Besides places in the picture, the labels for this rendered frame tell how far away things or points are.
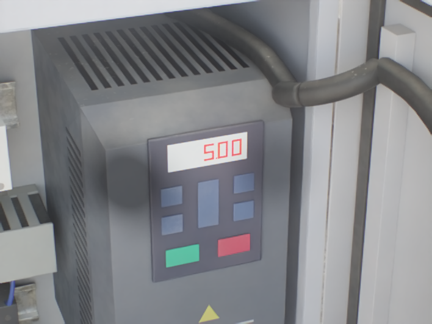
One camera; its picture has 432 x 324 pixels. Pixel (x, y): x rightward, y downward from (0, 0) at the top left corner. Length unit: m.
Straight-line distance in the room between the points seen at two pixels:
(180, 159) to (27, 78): 0.18
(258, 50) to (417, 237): 0.15
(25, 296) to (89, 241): 0.19
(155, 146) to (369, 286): 0.16
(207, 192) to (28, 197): 0.19
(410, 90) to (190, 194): 0.15
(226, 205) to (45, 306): 0.26
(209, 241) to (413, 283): 0.12
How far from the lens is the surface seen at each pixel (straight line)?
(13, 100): 0.73
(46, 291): 0.82
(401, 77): 0.54
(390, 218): 0.60
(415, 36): 0.56
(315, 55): 0.58
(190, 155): 0.58
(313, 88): 0.55
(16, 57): 0.72
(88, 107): 0.59
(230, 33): 0.66
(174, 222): 0.60
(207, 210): 0.60
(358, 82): 0.55
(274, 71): 0.61
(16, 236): 0.71
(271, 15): 0.66
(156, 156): 0.58
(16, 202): 0.75
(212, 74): 0.63
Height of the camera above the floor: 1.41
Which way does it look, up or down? 28 degrees down
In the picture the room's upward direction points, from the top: straight up
